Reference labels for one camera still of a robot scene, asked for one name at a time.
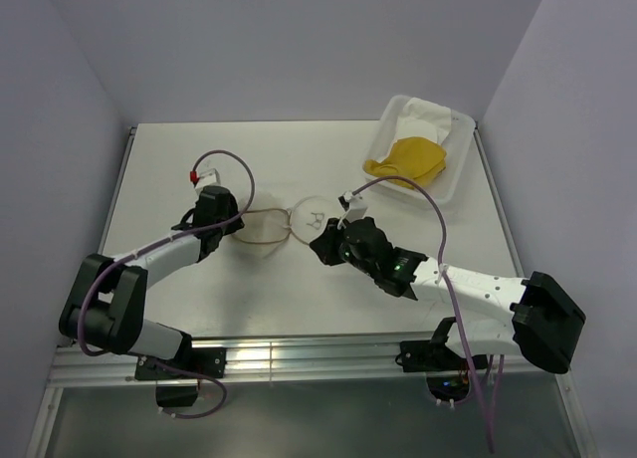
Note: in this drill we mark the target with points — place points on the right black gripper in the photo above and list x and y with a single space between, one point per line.
324 244

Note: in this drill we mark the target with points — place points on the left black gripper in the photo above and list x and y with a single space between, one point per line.
233 226

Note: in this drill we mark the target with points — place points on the white mesh laundry bag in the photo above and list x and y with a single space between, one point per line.
269 223

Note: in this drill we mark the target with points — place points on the yellow bra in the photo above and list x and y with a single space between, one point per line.
415 158

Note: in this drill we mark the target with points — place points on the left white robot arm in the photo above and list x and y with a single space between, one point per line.
105 306

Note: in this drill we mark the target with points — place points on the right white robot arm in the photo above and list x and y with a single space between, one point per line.
532 317

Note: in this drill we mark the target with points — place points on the white bra in tray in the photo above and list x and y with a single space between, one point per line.
420 118

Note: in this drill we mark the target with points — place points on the white plastic tray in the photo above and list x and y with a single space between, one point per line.
456 145

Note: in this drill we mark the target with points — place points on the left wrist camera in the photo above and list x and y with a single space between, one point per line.
209 176

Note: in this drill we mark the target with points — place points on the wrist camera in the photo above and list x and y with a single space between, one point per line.
209 176
353 205

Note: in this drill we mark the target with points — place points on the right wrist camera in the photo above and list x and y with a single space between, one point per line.
353 205

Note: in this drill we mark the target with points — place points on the aluminium mounting rail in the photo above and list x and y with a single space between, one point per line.
252 360

